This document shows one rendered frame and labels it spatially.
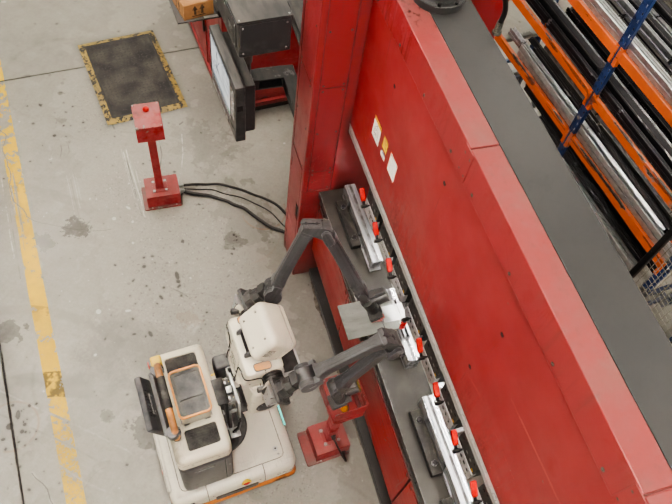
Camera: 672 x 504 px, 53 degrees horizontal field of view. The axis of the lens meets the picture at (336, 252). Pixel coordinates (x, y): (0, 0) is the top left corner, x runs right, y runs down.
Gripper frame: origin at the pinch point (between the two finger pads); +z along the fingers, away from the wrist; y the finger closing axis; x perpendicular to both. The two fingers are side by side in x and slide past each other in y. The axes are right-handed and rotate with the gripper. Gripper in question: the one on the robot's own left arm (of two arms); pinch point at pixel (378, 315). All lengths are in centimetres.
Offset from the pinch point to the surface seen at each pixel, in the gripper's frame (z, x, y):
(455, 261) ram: -71, -45, -24
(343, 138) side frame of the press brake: -24, -16, 86
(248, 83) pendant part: -69, 11, 102
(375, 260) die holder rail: 7.8, -5.9, 31.8
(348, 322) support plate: -5.7, 13.8, 0.0
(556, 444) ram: -82, -51, -94
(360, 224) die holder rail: 7, -5, 54
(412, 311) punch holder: -20.8, -18.1, -13.6
